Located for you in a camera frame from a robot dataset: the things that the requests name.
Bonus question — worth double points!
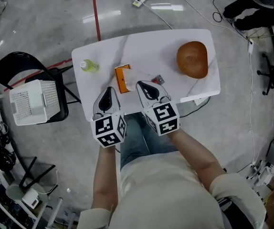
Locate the small red packet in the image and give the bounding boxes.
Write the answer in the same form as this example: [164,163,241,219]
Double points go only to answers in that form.
[151,74,165,84]

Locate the white power cable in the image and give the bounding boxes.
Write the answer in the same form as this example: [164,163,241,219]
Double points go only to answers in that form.
[248,52,258,163]

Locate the person's cream shirt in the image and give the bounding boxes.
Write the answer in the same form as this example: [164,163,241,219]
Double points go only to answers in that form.
[76,149,268,229]

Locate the white perforated basket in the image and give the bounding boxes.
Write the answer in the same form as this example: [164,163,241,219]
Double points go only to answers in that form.
[9,79,61,126]

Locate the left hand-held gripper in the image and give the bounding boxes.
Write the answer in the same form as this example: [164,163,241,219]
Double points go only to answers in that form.
[91,86,127,149]

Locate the person's blue jeans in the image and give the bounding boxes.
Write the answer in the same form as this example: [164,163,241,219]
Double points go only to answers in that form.
[119,113,178,169]

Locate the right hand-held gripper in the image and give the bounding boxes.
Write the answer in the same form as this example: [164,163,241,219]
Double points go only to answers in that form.
[136,81,180,137]

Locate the green drink bottle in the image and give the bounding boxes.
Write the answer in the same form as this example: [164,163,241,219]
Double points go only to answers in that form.
[79,59,100,73]

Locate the orange tissue packet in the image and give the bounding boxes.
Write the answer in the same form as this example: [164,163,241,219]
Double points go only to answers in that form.
[114,64,152,94]

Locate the pile of black headsets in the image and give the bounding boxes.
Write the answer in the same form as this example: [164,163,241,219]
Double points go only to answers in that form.
[0,127,16,171]

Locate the white adapter box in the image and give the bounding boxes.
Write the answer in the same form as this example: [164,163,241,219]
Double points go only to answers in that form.
[193,96,211,106]

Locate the person's left forearm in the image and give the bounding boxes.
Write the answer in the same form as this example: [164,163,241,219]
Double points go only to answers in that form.
[91,146,118,209]

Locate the small white appliance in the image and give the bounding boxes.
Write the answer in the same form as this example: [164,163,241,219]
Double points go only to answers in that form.
[21,187,41,209]

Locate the black office chair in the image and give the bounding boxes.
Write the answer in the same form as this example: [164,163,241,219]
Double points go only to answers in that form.
[257,52,274,96]

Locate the person's right forearm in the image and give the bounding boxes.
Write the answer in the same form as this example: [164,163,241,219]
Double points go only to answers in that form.
[169,129,226,190]

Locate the black folding chair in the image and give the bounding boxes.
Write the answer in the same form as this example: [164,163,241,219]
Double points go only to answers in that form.
[0,51,82,124]

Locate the overturned black-legged stool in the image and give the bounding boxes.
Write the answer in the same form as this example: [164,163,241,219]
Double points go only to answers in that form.
[5,156,56,200]

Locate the brown wooden bowl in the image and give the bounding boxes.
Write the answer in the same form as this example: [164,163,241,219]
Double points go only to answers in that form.
[176,41,209,79]

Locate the white marble table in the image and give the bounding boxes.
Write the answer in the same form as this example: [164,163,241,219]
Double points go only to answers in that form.
[71,29,221,122]

